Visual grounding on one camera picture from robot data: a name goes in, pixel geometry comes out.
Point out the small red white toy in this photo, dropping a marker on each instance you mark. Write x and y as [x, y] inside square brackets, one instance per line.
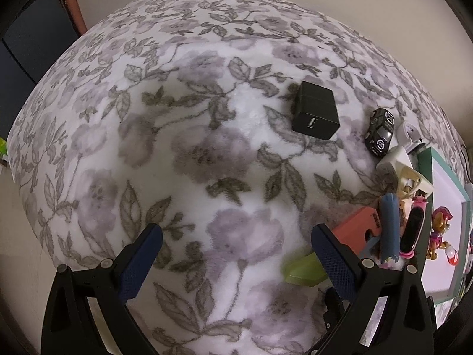
[452, 257]

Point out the light green block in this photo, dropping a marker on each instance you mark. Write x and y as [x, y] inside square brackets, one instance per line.
[303, 268]

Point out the pink toy dog figure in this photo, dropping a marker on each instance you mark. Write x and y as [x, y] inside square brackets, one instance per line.
[439, 229]

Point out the green framed white tray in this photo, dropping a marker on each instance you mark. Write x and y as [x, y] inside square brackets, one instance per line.
[447, 188]

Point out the black charger block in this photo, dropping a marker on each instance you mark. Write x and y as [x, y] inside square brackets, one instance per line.
[314, 109]

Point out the salmon pink block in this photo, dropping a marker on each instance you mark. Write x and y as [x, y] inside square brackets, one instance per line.
[354, 226]

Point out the black toy car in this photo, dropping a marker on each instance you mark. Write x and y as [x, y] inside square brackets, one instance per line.
[380, 133]

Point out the pink band smart watch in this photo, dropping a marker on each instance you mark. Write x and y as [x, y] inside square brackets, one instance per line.
[412, 229]

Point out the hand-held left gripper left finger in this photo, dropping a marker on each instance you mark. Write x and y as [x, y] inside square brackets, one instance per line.
[138, 262]

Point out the dark blue cabinet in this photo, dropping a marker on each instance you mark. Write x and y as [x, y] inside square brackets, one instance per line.
[29, 55]

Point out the floral fleece blanket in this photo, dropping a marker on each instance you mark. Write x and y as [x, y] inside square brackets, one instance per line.
[221, 81]

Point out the white earbud case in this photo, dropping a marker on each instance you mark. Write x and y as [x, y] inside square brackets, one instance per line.
[408, 133]

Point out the orange brown board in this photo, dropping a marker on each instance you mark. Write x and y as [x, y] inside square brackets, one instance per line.
[74, 3]

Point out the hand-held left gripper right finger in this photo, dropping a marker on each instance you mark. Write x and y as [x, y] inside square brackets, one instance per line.
[334, 262]

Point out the blue hair roller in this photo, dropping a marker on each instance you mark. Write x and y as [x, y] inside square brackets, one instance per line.
[391, 222]

